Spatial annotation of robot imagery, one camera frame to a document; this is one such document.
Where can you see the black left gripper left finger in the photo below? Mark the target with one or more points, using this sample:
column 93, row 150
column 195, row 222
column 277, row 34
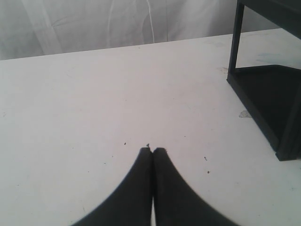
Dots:
column 130, row 204

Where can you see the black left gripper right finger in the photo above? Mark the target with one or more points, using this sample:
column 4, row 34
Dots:
column 175, row 203

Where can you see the black metal shelf rack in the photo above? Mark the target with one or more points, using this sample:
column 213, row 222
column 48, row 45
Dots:
column 271, row 93

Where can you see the white backdrop curtain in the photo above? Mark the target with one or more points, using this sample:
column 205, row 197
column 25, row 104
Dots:
column 31, row 28

